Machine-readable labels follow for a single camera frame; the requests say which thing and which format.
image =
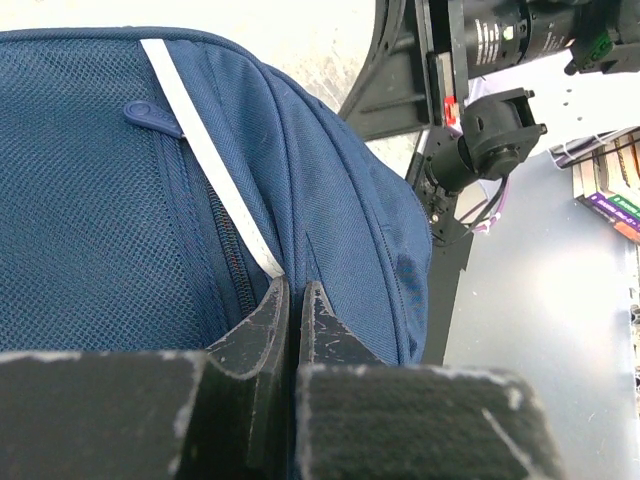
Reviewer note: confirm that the stack of books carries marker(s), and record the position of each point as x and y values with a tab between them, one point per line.
605	176

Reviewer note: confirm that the navy blue student backpack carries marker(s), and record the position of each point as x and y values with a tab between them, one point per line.
125	153

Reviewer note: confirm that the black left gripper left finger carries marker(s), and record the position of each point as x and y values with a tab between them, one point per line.
239	424

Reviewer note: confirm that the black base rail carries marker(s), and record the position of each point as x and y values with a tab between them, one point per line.
498	134

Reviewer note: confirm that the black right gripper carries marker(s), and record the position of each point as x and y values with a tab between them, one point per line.
415	72

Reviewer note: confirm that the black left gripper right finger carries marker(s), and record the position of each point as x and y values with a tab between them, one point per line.
358	418

